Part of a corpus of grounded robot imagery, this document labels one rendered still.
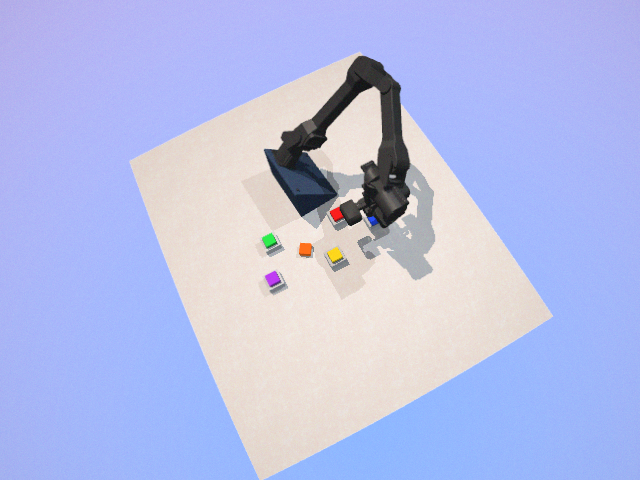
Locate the small orange block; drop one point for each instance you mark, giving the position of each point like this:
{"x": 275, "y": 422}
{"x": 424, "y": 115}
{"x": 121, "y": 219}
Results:
{"x": 305, "y": 249}

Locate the purple button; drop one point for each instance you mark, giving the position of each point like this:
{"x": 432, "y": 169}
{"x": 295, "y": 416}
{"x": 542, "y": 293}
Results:
{"x": 273, "y": 280}

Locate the yellow button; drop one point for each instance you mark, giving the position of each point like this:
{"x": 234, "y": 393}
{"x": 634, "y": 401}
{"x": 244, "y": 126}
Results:
{"x": 335, "y": 257}

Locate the green button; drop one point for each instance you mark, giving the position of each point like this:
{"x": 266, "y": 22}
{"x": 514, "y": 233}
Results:
{"x": 270, "y": 243}

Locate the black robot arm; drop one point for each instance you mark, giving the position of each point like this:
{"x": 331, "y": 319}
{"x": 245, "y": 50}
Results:
{"x": 392, "y": 158}

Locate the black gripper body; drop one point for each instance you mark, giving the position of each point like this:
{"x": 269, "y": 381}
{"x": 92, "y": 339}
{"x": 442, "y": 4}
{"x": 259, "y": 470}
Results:
{"x": 351, "y": 210}

